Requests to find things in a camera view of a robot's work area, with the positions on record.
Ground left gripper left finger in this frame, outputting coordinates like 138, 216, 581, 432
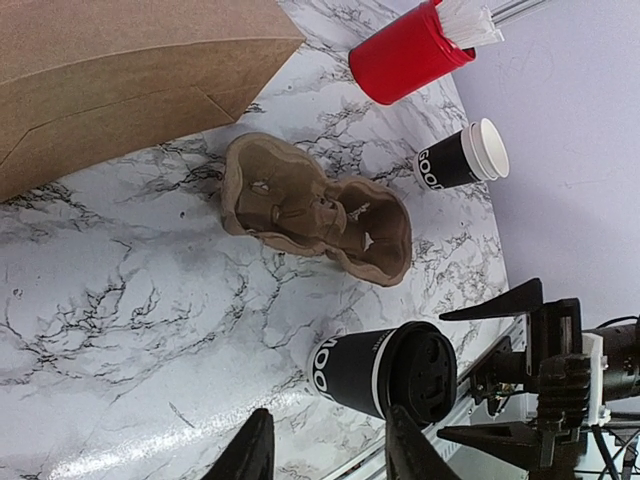
202, 408, 275, 480

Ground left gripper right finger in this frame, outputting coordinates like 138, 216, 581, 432
385, 405, 460, 480

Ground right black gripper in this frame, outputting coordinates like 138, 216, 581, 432
437, 278, 592, 473

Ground black plastic cup lid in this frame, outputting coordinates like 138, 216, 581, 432
372, 321, 457, 427

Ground black paper coffee cup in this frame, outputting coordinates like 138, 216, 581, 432
307, 329, 396, 419

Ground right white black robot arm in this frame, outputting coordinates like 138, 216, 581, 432
437, 278, 639, 479

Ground stack of paper cups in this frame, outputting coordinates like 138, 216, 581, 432
413, 118, 510, 190

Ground brown pulp cup carrier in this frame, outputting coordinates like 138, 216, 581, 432
221, 133, 412, 287

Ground red cylindrical container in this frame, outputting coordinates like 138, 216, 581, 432
348, 1, 476, 105

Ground white wrapped straws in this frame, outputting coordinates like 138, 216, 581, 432
436, 0, 504, 50

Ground brown paper bag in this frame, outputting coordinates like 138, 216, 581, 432
1, 1, 305, 199

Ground right aluminium frame post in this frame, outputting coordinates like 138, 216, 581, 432
492, 0, 548, 27

